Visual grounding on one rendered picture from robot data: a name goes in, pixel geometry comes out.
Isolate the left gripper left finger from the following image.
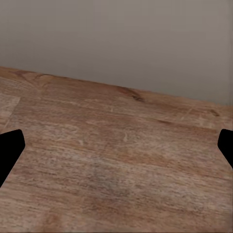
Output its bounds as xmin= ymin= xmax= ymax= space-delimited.
xmin=0 ymin=129 xmax=25 ymax=188

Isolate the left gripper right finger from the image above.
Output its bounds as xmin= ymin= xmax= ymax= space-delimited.
xmin=217 ymin=129 xmax=233 ymax=168

